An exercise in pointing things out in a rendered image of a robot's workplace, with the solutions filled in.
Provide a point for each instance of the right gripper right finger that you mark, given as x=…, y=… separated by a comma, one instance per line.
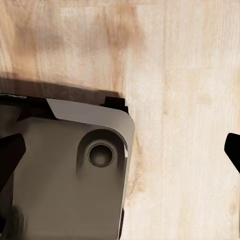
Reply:
x=232, y=149

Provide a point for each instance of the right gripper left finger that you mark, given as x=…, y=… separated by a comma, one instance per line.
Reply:
x=12, y=150

